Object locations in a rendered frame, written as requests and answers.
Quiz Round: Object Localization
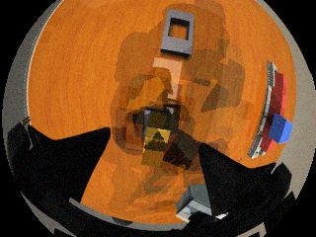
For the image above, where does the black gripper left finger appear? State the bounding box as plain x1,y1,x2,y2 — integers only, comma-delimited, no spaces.
28,125,111,202

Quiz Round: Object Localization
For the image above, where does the grey rectangular frame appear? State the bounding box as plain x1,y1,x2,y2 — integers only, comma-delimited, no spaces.
161,8,194,58

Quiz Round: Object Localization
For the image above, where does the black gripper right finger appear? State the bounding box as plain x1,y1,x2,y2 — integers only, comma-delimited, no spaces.
198,142,276,218

